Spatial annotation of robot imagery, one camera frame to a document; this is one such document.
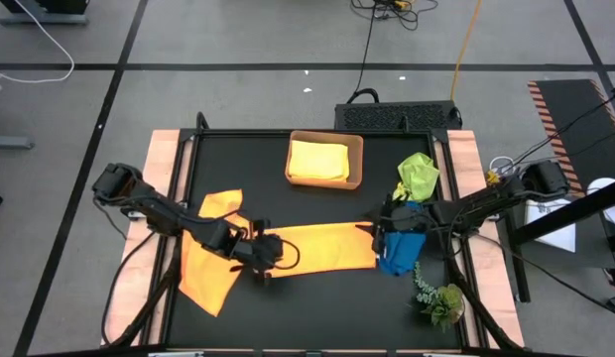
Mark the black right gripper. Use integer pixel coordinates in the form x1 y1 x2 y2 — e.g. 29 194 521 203
355 194 428 255

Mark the yellow power cable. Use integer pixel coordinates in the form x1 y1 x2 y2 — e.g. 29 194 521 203
449 0 483 103

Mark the tan cardboard box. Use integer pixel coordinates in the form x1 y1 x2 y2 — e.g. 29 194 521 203
284 130 364 191

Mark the black mat with striped edges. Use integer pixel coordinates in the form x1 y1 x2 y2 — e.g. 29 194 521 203
528 78 615 197

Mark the green microfiber towel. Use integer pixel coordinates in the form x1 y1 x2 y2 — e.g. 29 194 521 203
392 152 441 203

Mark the white round object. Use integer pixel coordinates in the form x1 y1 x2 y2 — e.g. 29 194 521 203
586 177 615 224

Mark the artificial green plant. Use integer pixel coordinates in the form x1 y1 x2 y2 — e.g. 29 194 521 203
414 261 466 332

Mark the black metal beam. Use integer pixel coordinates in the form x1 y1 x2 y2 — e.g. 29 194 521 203
510 190 615 247

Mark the black metal table frame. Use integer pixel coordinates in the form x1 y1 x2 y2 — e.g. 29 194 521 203
148 111 487 357

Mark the black hanging cable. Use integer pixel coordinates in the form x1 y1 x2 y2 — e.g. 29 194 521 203
353 0 381 104

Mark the black computer case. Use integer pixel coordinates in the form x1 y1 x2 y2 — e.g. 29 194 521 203
334 100 462 133

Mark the gray floor bar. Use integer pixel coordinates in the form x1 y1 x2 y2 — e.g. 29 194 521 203
0 136 35 150

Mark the black cable bundle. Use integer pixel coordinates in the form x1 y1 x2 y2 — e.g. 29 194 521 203
350 0 437 31

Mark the yellow microfiber towel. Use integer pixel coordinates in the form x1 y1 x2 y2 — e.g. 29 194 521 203
287 139 350 182

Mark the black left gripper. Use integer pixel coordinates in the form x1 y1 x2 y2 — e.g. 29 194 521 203
237 217 285 288

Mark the white cable loop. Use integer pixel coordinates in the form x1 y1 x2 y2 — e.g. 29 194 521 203
488 156 517 175

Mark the gray furniture foot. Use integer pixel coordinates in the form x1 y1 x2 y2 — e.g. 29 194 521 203
0 0 90 27

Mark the thick black cable hose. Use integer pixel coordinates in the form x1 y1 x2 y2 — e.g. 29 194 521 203
119 247 185 348
443 247 525 352

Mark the white paper sheet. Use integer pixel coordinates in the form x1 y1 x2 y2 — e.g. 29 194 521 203
524 197 576 253

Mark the blue microfiber towel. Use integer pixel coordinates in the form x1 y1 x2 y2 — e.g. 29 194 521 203
378 200 428 278

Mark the orange microfiber towel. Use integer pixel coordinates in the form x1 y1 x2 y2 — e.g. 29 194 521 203
178 188 254 318
264 221 378 279

